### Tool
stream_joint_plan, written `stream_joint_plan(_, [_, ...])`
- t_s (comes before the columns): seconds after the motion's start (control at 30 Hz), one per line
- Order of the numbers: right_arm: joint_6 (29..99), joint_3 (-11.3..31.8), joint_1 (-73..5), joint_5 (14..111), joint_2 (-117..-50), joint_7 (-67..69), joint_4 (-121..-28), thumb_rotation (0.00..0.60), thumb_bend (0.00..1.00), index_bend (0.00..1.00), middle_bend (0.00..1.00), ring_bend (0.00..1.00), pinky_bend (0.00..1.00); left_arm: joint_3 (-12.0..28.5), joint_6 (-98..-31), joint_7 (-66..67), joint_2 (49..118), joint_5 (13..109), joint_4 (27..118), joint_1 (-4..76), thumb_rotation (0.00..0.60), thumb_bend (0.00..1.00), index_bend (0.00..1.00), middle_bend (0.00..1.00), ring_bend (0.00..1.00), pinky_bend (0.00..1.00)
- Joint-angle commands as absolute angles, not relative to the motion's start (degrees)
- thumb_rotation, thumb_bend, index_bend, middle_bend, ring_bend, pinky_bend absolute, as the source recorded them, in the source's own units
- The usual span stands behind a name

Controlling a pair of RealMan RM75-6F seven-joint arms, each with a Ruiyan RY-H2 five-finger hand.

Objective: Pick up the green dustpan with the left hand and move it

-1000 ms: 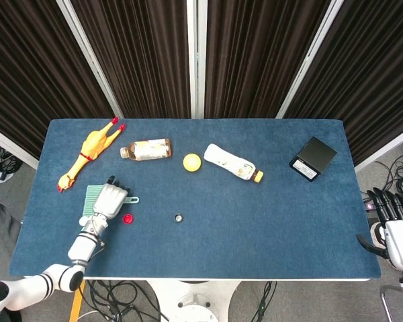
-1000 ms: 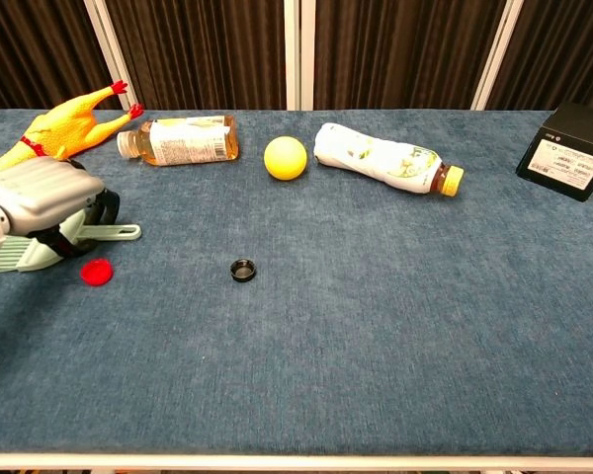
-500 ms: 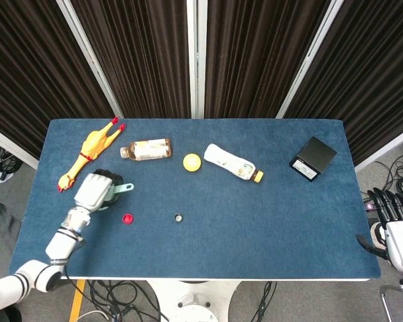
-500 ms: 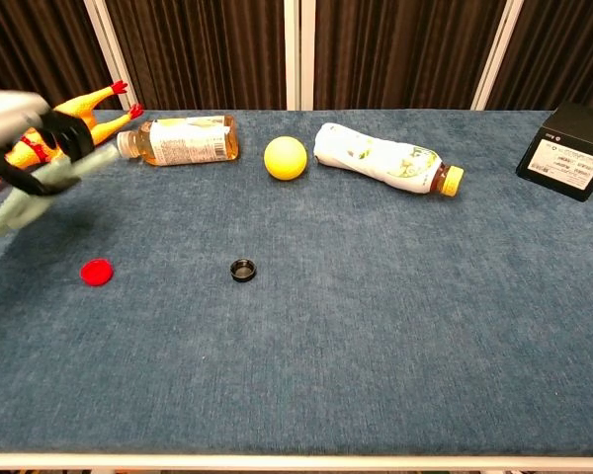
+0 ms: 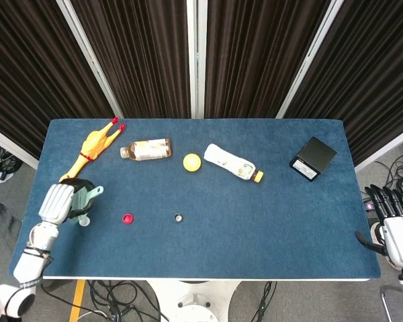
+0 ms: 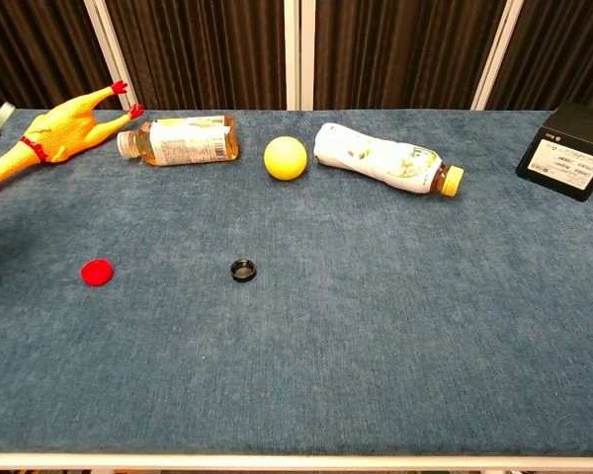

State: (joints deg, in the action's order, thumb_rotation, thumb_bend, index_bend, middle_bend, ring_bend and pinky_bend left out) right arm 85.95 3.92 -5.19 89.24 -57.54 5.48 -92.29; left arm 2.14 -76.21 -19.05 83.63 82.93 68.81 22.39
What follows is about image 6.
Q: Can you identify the red bottle cap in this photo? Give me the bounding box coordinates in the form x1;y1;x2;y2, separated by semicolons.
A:
80;258;115;287

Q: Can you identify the clear bottle amber liquid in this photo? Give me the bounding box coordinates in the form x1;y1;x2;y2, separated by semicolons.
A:
117;115;241;168

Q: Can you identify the black bottle cap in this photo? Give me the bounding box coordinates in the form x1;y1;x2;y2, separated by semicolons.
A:
229;257;259;283

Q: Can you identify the white-label bottle yellow cap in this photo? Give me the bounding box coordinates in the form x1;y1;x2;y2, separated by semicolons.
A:
312;121;466;198

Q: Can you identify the yellow rubber chicken toy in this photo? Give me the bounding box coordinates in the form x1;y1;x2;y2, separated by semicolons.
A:
0;80;145;198

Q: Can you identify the dark pleated curtain panel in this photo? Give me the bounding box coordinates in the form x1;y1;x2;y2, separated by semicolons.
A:
104;0;287;112
313;0;511;112
0;0;123;111
484;0;593;112

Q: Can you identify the yellow ball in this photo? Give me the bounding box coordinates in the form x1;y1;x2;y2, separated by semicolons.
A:
263;135;308;181

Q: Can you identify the blue carpet table cover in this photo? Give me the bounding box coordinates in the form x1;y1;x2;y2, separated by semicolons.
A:
0;108;593;458

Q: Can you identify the black box with white label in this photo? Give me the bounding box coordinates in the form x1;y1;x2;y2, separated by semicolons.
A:
515;102;593;203

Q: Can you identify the white partition post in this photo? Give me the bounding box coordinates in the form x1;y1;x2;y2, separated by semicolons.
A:
82;0;140;112
283;0;315;112
469;0;525;112

